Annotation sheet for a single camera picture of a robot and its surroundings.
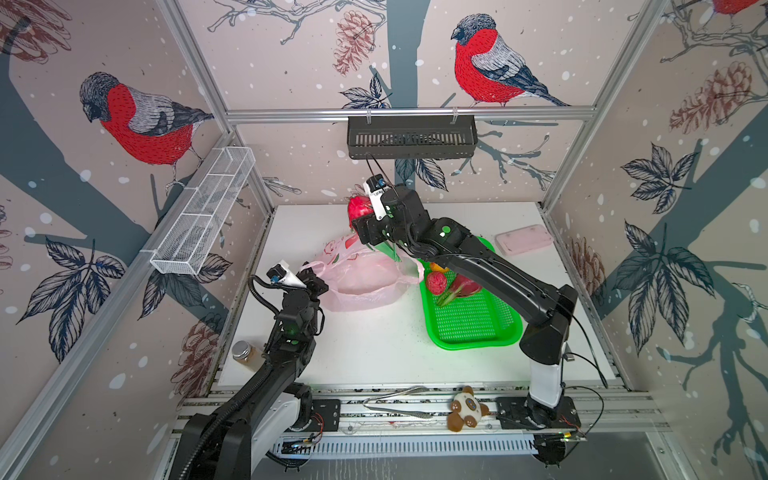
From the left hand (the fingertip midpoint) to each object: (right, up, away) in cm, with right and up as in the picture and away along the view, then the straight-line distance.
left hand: (308, 262), depth 79 cm
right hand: (+15, +11, -6) cm, 20 cm away
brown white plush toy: (+41, -36, -6) cm, 55 cm away
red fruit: (+37, -8, +13) cm, 40 cm away
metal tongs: (+17, -37, -2) cm, 41 cm away
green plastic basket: (+47, -20, +11) cm, 53 cm away
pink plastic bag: (+10, -7, +21) cm, 25 cm away
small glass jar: (-15, -23, -5) cm, 28 cm away
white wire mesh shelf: (-27, +4, -8) cm, 29 cm away
